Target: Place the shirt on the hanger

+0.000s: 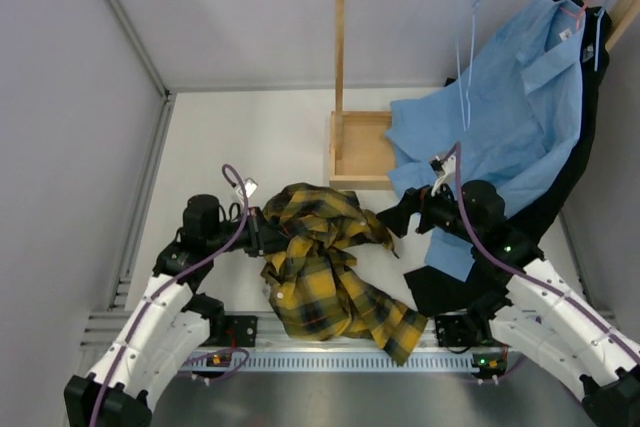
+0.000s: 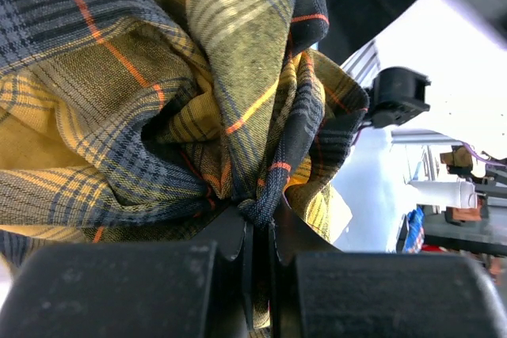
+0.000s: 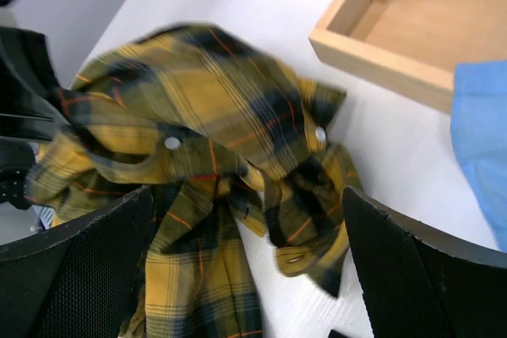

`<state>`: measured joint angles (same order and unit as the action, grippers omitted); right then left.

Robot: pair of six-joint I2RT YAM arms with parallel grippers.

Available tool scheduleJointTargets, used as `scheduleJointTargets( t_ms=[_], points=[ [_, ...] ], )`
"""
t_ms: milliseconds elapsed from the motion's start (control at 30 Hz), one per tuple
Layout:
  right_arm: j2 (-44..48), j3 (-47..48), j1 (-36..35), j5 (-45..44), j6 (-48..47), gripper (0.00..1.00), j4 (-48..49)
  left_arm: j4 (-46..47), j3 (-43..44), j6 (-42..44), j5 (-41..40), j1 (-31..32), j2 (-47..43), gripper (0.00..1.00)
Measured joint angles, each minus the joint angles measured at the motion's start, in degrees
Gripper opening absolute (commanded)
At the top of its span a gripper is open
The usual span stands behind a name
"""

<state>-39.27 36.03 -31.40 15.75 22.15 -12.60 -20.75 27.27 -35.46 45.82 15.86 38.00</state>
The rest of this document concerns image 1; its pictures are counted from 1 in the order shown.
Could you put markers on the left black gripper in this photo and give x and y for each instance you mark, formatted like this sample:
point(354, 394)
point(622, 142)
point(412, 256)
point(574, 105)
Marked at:
point(263, 239)

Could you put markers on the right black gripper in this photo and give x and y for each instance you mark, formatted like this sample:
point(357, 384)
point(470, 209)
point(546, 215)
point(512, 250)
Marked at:
point(397, 218)

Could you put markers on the yellow black plaid shirt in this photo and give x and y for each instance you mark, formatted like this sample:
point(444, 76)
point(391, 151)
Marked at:
point(313, 282)

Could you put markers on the light blue wire hanger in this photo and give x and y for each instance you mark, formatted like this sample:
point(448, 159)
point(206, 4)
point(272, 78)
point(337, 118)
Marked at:
point(470, 52)

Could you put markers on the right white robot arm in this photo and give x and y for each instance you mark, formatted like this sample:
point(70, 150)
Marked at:
point(530, 307)

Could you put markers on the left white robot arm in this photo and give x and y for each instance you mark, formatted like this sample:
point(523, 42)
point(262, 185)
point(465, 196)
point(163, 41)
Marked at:
point(172, 318)

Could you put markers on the light blue shirt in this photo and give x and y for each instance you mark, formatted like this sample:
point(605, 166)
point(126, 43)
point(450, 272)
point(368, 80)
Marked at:
point(516, 112)

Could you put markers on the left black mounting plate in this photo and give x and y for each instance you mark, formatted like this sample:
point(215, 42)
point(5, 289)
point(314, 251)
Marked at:
point(232, 331)

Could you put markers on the black mounting plate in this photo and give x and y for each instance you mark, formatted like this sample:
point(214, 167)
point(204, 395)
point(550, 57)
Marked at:
point(461, 332)
point(232, 331)

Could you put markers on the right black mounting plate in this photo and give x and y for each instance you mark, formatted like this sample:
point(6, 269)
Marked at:
point(461, 332)

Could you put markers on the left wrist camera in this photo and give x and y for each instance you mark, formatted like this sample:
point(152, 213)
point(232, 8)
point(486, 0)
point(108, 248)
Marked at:
point(246, 189)

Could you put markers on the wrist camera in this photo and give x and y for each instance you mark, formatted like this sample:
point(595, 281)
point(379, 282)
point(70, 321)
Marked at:
point(246, 189)
point(445, 169)

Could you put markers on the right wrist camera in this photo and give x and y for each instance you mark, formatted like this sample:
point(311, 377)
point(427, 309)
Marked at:
point(445, 169)

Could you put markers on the slotted cable duct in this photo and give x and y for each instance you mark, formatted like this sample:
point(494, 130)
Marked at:
point(370, 362)

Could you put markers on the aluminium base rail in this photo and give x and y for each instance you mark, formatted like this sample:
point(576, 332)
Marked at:
point(272, 330)

